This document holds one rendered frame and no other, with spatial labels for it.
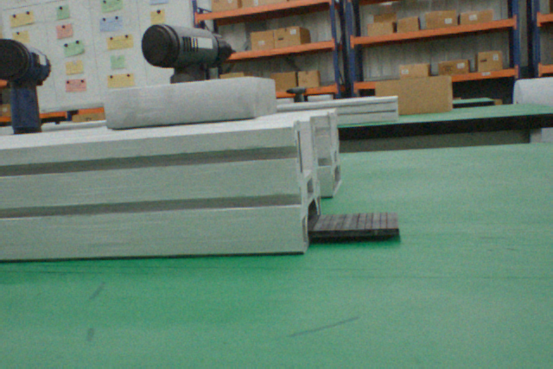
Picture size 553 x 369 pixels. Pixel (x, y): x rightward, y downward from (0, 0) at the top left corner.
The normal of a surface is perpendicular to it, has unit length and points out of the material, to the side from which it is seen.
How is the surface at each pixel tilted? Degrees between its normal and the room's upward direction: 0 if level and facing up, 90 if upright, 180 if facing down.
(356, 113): 90
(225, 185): 90
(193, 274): 0
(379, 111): 90
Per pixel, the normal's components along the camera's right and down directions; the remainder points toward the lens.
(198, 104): -0.20, 0.14
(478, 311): -0.08, -0.99
